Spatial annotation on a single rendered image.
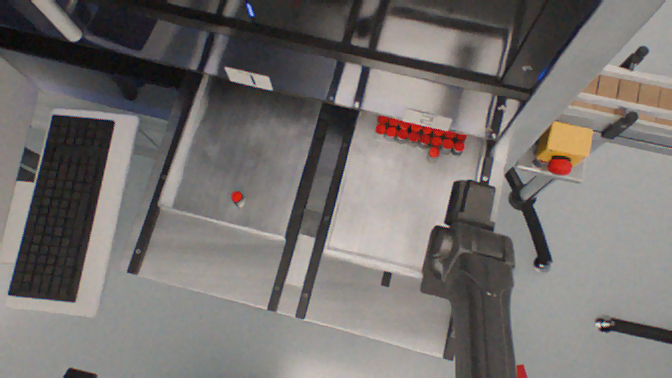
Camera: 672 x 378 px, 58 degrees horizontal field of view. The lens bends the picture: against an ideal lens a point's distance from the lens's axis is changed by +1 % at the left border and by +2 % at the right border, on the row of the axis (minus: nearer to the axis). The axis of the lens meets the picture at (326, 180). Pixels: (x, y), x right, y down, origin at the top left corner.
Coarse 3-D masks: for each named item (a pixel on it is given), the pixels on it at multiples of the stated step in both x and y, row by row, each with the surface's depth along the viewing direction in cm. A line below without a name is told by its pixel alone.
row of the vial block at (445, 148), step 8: (376, 128) 119; (384, 128) 119; (392, 128) 119; (376, 136) 121; (384, 136) 121; (392, 136) 119; (400, 136) 119; (416, 136) 118; (424, 136) 118; (400, 144) 122; (408, 144) 121; (416, 144) 121; (424, 144) 118; (432, 144) 118; (440, 144) 118; (448, 144) 118; (456, 144) 118; (440, 152) 121; (448, 152) 120; (456, 152) 119
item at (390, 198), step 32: (352, 160) 123; (384, 160) 122; (416, 160) 122; (448, 160) 122; (480, 160) 119; (352, 192) 121; (384, 192) 121; (416, 192) 120; (448, 192) 120; (352, 224) 119; (384, 224) 119; (416, 224) 119; (352, 256) 114; (384, 256) 117; (416, 256) 117
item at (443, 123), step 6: (408, 114) 109; (414, 114) 108; (420, 114) 108; (426, 114) 107; (402, 120) 112; (408, 120) 112; (414, 120) 111; (438, 120) 108; (444, 120) 107; (450, 120) 107; (432, 126) 112; (438, 126) 111; (444, 126) 110
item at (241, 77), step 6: (228, 72) 112; (234, 72) 112; (240, 72) 111; (246, 72) 110; (234, 78) 115; (240, 78) 114; (246, 78) 113; (258, 78) 111; (264, 78) 111; (246, 84) 116; (252, 84) 115; (258, 84) 114; (264, 84) 113; (270, 84) 113
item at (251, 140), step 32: (224, 96) 127; (256, 96) 127; (288, 96) 127; (192, 128) 126; (224, 128) 125; (256, 128) 125; (288, 128) 125; (192, 160) 124; (224, 160) 124; (256, 160) 123; (288, 160) 123; (192, 192) 122; (224, 192) 122; (256, 192) 122; (288, 192) 121; (256, 224) 120; (288, 224) 117
